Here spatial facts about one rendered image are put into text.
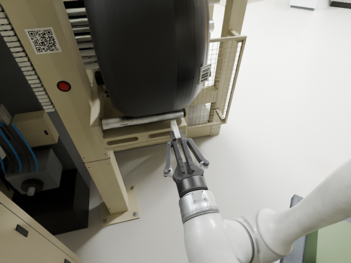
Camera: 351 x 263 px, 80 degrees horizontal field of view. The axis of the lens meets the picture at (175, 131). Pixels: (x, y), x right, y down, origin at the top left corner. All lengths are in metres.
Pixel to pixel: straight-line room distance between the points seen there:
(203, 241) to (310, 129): 2.13
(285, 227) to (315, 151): 1.79
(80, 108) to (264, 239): 0.75
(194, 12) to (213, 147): 1.52
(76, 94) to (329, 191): 0.79
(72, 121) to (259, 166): 1.50
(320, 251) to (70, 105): 1.00
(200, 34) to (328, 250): 0.76
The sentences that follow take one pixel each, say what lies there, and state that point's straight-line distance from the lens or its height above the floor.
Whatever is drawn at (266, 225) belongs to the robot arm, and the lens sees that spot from 0.55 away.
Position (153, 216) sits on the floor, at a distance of 1.61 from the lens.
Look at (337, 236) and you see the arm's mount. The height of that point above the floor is 0.74.
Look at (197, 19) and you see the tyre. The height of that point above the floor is 1.31.
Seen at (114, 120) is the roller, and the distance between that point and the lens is 0.86.
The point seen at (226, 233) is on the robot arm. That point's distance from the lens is 0.50.
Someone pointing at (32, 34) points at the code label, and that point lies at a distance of 0.80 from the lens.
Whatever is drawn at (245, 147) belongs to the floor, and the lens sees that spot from 2.04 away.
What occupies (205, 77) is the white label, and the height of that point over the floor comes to 1.15.
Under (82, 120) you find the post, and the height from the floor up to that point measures 0.89.
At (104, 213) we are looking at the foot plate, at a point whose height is 0.01.
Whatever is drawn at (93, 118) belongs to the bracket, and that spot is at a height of 0.95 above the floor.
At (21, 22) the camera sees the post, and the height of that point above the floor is 1.28.
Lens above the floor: 1.48
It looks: 45 degrees down
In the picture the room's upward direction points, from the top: straight up
